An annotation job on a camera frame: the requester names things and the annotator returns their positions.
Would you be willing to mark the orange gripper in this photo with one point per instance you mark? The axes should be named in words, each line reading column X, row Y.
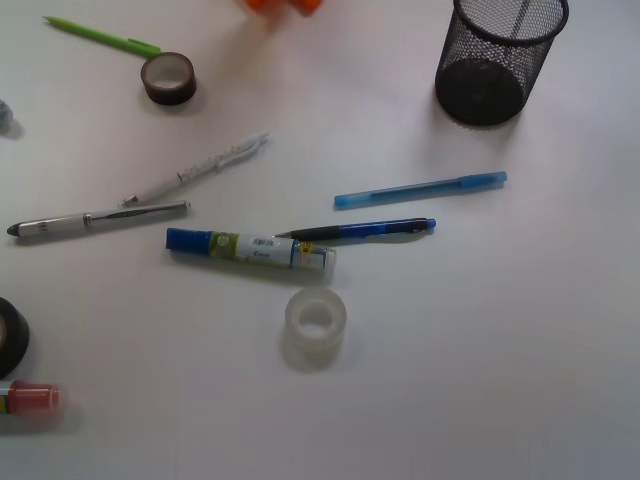
column 303, row 7

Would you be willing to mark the white patterned pen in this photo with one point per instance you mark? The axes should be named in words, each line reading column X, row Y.
column 212, row 165

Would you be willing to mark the green pen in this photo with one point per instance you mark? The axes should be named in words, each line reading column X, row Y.
column 127, row 44

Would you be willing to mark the black mesh pen holder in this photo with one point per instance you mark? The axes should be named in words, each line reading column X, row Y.
column 492, row 56

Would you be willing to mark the light blue capped pen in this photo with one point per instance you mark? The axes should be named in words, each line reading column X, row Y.
column 464, row 184

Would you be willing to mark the dark blue black pen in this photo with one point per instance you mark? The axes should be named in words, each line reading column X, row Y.
column 361, row 230

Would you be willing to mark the silver white pen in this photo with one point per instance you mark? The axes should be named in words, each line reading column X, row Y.
column 89, row 223

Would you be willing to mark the brown tape roll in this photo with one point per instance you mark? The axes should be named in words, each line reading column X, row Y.
column 169, row 79

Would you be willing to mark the blue cap marker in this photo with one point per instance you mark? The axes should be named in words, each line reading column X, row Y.
column 256, row 249

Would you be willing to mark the clear tape roll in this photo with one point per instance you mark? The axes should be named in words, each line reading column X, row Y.
column 314, row 328

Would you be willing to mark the small grey object at edge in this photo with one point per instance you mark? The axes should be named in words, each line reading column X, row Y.
column 6, row 116

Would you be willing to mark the black tape roll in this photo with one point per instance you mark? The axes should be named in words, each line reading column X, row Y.
column 15, row 335

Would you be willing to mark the red cap marker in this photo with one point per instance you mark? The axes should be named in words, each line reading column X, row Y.
column 28, row 399

